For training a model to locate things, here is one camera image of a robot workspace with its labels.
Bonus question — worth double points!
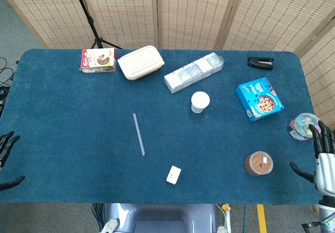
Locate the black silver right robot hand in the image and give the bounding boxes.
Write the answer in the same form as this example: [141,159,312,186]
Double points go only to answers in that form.
[289,120,335,196]

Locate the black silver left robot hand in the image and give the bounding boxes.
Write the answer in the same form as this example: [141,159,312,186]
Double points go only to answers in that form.
[0,130,26,192]

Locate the clear plastic straw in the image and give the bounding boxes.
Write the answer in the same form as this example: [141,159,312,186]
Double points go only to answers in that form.
[132,113,146,157]

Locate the brown lidded jar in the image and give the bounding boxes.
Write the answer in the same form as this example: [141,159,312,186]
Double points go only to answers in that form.
[244,151,274,176]

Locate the white paper cup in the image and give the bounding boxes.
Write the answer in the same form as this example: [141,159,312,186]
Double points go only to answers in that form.
[191,91,211,114]

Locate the clear jar of binder clips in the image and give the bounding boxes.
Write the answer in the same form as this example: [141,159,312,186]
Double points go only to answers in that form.
[287,112,321,141]

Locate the blue table cloth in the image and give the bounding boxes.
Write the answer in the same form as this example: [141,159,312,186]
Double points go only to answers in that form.
[0,48,328,205]

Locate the blue cookie box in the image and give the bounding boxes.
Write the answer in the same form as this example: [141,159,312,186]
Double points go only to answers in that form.
[235,76,285,123]

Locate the white power strip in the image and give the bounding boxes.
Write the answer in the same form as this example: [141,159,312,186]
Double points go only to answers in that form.
[216,203,232,233]

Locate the red snack box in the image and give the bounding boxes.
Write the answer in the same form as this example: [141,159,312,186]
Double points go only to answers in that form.
[80,47,117,73]

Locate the black stapler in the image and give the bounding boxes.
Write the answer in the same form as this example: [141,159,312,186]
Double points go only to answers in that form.
[247,57,275,70]

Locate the black tripod stand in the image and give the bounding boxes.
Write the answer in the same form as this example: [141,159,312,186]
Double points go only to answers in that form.
[70,0,123,50]

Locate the small white box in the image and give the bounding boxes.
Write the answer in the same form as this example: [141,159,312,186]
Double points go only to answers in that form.
[165,165,182,185]

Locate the beige lidded food container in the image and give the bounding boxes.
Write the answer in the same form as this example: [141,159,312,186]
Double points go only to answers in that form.
[117,45,165,81]

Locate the long tissue packet bundle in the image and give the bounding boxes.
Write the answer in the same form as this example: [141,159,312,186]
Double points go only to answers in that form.
[163,52,225,94]

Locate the blue-grey robot torso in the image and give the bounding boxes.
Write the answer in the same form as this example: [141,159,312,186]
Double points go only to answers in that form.
[100,203,229,233]

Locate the bamboo folding screen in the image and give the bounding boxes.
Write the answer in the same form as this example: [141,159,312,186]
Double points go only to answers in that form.
[0,0,335,129]

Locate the black floor cables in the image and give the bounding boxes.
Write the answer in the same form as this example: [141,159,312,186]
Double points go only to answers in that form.
[0,57,17,118]

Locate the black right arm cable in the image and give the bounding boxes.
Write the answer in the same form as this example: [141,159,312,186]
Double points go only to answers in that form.
[300,217,335,231]

